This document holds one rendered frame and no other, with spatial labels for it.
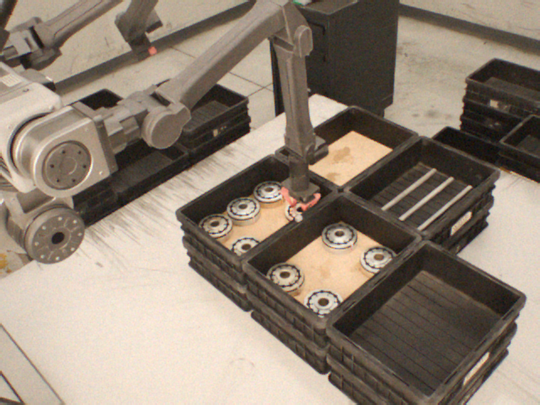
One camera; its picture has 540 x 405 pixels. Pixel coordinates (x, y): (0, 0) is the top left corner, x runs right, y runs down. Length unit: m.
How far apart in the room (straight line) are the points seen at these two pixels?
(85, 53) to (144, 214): 2.71
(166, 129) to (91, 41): 3.56
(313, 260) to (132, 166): 1.49
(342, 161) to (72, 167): 1.15
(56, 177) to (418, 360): 0.91
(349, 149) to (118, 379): 1.07
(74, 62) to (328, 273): 3.37
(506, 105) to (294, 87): 1.75
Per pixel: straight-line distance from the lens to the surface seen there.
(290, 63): 1.36
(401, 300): 1.56
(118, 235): 2.05
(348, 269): 1.62
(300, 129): 1.51
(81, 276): 1.95
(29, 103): 1.11
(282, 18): 1.26
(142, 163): 2.94
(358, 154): 2.04
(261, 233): 1.74
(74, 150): 1.05
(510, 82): 3.30
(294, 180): 1.65
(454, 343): 1.50
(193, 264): 1.84
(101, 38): 4.70
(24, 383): 2.69
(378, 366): 1.31
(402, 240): 1.63
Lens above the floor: 2.01
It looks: 40 degrees down
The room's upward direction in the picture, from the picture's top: 5 degrees counter-clockwise
